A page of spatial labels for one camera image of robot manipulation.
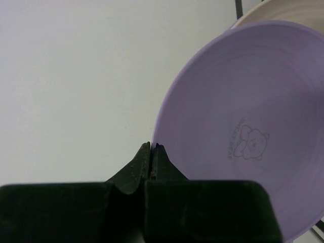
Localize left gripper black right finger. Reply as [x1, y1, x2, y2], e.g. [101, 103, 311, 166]
[150, 143, 188, 181]

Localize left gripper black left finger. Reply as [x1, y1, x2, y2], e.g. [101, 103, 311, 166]
[107, 142, 151, 195]

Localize purple plate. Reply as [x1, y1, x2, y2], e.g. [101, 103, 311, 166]
[152, 21, 323, 242]

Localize cream plate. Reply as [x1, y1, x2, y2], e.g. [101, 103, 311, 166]
[229, 0, 324, 35]

